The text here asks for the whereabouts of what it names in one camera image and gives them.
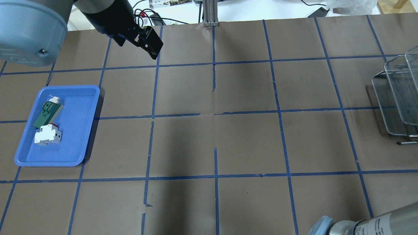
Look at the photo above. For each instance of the wooden board with stand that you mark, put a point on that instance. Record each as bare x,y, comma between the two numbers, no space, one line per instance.
396,6

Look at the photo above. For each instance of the black power adapter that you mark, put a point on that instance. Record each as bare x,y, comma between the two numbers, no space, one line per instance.
321,12

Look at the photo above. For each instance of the crumpled plastic bag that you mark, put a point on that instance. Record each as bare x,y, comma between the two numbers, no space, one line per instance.
351,7

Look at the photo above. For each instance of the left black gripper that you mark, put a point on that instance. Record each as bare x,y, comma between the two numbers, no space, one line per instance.
104,17

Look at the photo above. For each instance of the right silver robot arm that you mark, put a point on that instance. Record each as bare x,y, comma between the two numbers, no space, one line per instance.
402,221

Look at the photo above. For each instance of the aluminium frame post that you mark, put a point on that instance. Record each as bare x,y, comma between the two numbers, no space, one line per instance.
210,13

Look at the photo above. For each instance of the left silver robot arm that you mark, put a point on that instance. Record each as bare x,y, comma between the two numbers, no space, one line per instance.
32,32

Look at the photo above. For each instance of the blue plastic tray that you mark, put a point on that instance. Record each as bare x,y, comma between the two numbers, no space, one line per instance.
74,121

